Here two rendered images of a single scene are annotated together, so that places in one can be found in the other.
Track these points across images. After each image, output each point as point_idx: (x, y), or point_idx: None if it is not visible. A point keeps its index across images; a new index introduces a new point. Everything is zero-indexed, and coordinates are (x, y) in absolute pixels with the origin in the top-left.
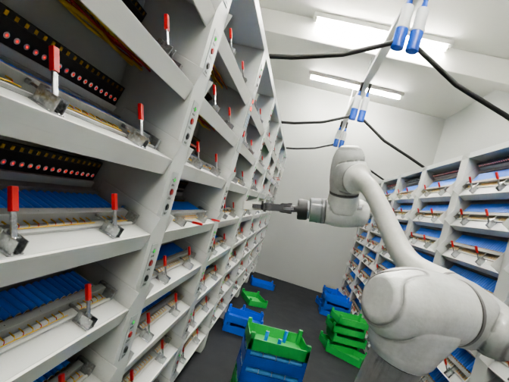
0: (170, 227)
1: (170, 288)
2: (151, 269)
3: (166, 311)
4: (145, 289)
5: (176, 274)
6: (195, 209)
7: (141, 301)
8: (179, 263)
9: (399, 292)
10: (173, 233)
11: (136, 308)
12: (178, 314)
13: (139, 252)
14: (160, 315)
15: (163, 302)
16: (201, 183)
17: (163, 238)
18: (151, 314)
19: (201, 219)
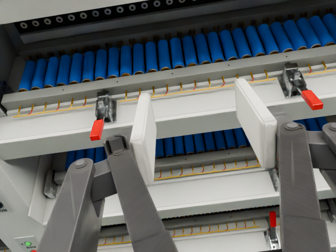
0: (43, 127)
1: (173, 214)
2: (1, 195)
3: (253, 230)
4: (20, 215)
5: (204, 194)
6: (329, 43)
7: (26, 225)
8: (259, 168)
9: None
10: (43, 142)
11: (21, 231)
12: (278, 248)
13: None
14: (230, 232)
15: (260, 212)
16: (147, 0)
17: (12, 151)
18: (204, 224)
19: (285, 85)
